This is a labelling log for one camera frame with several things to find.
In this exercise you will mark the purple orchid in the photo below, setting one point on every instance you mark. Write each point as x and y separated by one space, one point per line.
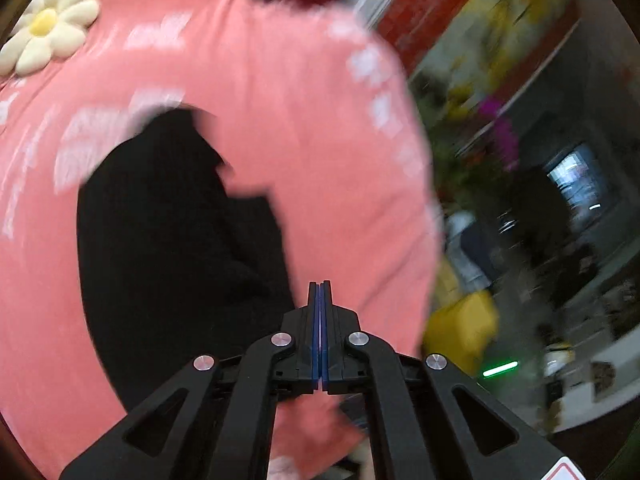
505 135

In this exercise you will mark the bright screen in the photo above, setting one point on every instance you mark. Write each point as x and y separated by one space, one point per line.
575 180

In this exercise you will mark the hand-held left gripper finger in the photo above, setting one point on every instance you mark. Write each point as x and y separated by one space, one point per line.
314 340
325 340

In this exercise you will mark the blue grey cloth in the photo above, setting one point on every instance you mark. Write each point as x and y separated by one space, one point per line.
465 255

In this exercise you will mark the yellow bag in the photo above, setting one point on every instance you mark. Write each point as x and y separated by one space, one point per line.
460 330

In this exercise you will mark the large white flower cushion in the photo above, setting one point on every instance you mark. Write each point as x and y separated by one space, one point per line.
55 35

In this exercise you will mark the pink printed blanket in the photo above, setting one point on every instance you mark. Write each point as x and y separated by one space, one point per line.
325 160

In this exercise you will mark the wall poster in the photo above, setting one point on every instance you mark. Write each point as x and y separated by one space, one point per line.
505 25

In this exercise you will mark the green potted plant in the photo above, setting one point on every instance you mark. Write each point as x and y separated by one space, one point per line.
460 170

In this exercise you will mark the black shirt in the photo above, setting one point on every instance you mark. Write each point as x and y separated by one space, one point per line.
175 260

